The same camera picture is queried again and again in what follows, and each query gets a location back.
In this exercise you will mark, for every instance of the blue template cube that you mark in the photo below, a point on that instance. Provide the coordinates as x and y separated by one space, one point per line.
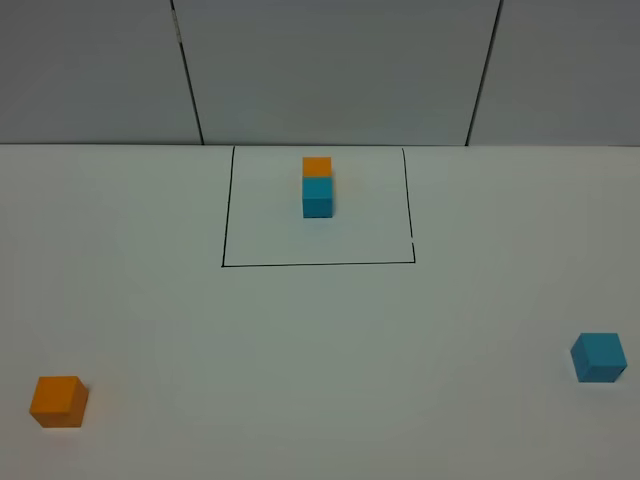
317 197

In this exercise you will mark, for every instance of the orange template cube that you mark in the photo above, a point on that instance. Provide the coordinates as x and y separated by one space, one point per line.
317 167

